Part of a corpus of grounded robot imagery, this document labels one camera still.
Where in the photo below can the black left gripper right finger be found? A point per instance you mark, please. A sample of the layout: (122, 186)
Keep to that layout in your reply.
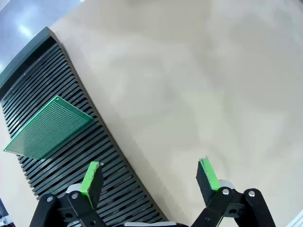
(208, 186)

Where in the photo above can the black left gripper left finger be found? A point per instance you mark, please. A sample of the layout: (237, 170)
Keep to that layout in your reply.
(90, 189)

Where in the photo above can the black slotted PCB rack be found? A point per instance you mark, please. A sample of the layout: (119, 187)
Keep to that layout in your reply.
(47, 78)

